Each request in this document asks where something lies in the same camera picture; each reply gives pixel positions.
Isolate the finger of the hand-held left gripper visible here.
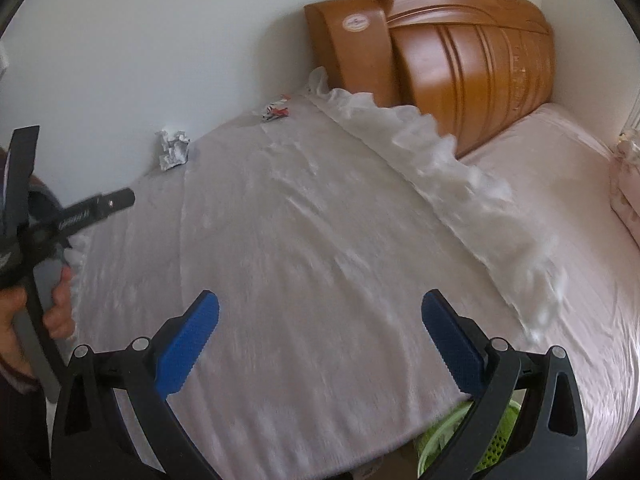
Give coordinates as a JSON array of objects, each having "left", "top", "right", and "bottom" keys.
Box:
[
  {"left": 0, "top": 126, "right": 41, "bottom": 243},
  {"left": 47, "top": 187, "right": 137, "bottom": 241}
]

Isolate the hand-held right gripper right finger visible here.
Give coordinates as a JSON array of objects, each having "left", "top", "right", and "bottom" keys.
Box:
[{"left": 421, "top": 289, "right": 590, "bottom": 480}]

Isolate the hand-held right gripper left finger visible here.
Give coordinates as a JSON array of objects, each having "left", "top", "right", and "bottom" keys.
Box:
[{"left": 50, "top": 290, "right": 223, "bottom": 480}]

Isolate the white paper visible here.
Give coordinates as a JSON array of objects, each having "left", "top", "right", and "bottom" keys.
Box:
[{"left": 156, "top": 129, "right": 192, "bottom": 172}]

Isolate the green plastic basket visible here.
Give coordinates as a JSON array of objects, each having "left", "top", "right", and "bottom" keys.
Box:
[{"left": 414, "top": 394, "right": 527, "bottom": 480}]

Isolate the person's left forearm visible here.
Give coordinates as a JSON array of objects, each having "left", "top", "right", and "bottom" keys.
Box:
[{"left": 0, "top": 357, "right": 53, "bottom": 480}]

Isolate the person's left hand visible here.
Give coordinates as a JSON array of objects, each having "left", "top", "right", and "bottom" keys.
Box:
[{"left": 0, "top": 265, "right": 77, "bottom": 378}]

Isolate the white ruffled blanket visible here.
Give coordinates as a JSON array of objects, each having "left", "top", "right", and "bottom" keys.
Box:
[{"left": 65, "top": 67, "right": 566, "bottom": 473}]

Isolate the bed with pink sheet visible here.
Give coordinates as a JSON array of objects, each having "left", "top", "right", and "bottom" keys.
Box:
[{"left": 65, "top": 67, "right": 640, "bottom": 480}]

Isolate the red and white wrapper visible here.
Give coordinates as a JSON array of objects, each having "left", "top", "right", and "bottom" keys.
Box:
[{"left": 260, "top": 93, "right": 292, "bottom": 124}]

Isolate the brown wooden headboard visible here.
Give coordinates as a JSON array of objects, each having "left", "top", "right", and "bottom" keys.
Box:
[{"left": 304, "top": 0, "right": 557, "bottom": 158}]

